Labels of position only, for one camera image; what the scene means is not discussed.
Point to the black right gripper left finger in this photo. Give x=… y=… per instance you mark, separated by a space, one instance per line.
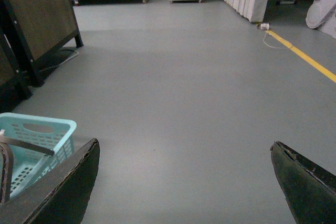
x=62 y=195

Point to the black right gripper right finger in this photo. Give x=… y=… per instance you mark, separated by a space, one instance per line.
x=309 y=189

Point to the light blue plastic basket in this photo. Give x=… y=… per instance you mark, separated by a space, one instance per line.
x=49 y=133

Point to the dark wooden display stand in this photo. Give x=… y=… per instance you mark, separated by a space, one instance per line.
x=33 y=33

